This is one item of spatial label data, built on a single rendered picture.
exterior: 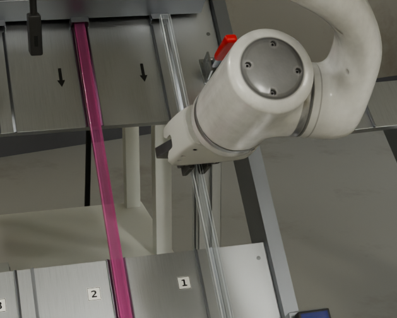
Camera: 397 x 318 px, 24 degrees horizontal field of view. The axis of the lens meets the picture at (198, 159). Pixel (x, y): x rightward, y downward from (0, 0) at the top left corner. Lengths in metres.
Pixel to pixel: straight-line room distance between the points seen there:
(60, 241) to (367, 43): 1.06
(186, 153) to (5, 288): 0.27
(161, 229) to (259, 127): 0.83
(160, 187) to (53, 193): 2.26
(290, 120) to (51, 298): 0.38
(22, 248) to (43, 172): 2.39
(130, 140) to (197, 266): 0.81
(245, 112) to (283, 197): 2.97
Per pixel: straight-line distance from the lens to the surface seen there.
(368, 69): 0.87
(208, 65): 1.23
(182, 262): 1.13
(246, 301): 1.13
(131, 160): 1.92
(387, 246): 3.40
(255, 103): 0.83
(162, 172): 1.65
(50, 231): 1.85
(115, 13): 1.25
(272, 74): 0.84
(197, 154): 1.02
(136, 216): 1.91
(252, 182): 1.19
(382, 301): 2.99
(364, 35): 0.85
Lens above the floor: 1.31
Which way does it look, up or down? 18 degrees down
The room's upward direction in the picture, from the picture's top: straight up
